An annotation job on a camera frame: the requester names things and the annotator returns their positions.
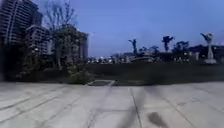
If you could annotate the row of distant lit buildings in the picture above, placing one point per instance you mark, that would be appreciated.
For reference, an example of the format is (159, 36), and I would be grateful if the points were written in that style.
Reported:
(113, 59)

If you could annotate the dark rectangular ground cover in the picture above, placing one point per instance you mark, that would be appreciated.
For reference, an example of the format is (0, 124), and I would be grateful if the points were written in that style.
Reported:
(100, 82)

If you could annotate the palm tree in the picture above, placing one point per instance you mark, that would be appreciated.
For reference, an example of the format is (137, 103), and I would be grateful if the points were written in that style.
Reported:
(166, 41)
(134, 45)

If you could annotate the mid-rise building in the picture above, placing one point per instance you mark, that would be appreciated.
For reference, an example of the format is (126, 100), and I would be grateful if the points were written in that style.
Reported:
(83, 46)

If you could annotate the dark grass bank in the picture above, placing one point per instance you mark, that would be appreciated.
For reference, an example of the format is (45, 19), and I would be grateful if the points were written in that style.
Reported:
(150, 71)

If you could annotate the bare branching tree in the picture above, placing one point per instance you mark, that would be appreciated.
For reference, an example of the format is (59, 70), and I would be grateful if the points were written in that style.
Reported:
(59, 50)

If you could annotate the grey paved slab ground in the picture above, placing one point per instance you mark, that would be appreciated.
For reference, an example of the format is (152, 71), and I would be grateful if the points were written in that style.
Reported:
(66, 106)

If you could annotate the dark round tree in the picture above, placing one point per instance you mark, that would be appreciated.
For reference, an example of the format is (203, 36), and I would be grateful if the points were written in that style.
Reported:
(180, 50)

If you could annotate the lower pale striped building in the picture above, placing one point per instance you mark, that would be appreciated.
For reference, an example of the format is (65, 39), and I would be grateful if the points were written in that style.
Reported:
(36, 38)

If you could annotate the dark bushes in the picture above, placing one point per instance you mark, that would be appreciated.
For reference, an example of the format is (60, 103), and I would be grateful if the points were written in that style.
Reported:
(26, 68)

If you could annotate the low dark building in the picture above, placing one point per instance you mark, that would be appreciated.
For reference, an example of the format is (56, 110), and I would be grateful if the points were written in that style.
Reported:
(200, 51)

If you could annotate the tall striped high-rise building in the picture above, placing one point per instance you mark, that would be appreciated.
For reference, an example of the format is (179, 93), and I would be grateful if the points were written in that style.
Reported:
(15, 20)

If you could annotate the white sculpture on pedestal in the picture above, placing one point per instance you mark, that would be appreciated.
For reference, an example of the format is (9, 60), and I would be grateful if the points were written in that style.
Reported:
(210, 53)

